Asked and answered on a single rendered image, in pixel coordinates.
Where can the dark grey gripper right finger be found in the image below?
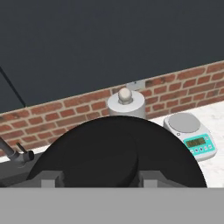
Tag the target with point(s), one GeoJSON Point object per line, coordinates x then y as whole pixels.
{"type": "Point", "coordinates": [151, 183]}

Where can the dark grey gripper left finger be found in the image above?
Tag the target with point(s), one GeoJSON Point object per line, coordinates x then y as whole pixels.
{"type": "Point", "coordinates": [48, 183]}

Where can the black round blender lid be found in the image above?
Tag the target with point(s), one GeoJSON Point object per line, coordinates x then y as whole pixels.
{"type": "Point", "coordinates": [116, 145]}

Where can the dark grey sink basin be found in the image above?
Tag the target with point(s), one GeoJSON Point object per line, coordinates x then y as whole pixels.
{"type": "Point", "coordinates": [14, 175]}

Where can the white teal kitchen scale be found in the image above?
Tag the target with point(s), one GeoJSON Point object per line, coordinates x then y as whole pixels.
{"type": "Point", "coordinates": [186, 128]}

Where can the white paper towel roll holder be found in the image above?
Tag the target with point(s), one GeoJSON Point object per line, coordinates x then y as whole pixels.
{"type": "Point", "coordinates": [126, 106]}

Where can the dark grey cupboard door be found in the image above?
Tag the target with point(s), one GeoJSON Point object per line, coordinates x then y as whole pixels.
{"type": "Point", "coordinates": [7, 96]}
{"type": "Point", "coordinates": [116, 38]}

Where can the white wall outlet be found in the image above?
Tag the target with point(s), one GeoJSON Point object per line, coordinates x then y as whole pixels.
{"type": "Point", "coordinates": [136, 85]}

